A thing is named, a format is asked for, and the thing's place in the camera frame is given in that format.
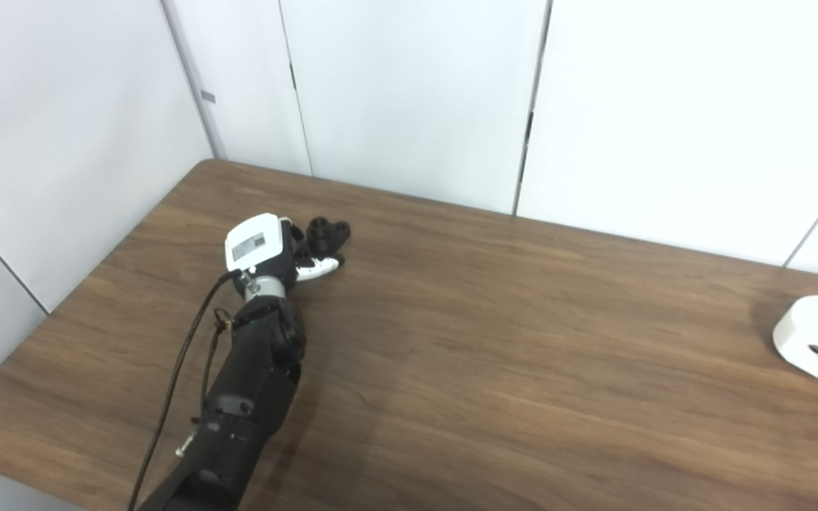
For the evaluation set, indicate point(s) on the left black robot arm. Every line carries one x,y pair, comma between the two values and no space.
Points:
253,383

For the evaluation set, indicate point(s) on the round white plastic piece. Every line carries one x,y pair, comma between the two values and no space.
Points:
810,330

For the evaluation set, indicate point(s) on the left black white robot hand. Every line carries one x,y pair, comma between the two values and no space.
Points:
258,243

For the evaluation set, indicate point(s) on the black plastic holder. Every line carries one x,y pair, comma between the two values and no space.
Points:
329,235

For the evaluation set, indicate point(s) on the small grey wall tag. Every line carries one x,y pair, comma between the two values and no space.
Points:
208,96

